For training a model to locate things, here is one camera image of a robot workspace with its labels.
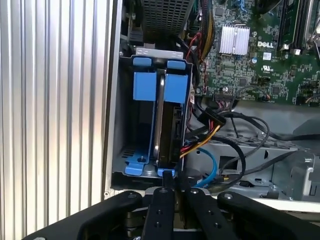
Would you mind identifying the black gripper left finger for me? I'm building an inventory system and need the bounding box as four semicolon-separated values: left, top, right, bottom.
23;170;175;240

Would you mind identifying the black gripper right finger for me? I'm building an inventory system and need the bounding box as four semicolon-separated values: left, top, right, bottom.
176;173;320;240

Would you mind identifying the empty blue disk carrier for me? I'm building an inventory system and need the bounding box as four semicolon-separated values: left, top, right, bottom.
124;56;158;176

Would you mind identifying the metal disk bay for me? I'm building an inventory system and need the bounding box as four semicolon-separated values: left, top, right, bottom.
118;46;195;181

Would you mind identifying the open grey PC case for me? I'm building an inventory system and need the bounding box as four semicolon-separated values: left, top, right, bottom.
102;0;320;203

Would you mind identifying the perforated metal drive cage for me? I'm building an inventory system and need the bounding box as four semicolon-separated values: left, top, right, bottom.
189;104;320;201

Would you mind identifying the green motherboard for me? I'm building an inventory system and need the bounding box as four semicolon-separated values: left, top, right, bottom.
189;0;320;106

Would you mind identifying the silver chipset heatsink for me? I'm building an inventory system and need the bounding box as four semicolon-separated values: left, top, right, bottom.
219;24;251;56

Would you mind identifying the silver power supply unit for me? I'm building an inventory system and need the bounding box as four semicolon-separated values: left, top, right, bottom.
140;0;194;39

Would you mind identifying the CPU socket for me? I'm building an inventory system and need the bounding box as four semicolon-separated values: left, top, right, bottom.
306;0;320;51

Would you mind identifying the black RAM slot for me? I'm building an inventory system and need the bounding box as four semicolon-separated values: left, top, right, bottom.
277;0;293;52
291;0;308;55

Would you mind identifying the blue data wire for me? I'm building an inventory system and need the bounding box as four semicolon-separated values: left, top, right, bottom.
192;147;219;189

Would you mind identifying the black cable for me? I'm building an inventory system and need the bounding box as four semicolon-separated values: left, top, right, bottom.
219;111;271;141
212;134;247;185

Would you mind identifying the power wire with black connector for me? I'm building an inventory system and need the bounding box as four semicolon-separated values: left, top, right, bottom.
179;106;228;159

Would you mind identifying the power supply wire bundle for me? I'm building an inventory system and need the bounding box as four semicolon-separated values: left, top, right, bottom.
184;0;216;96

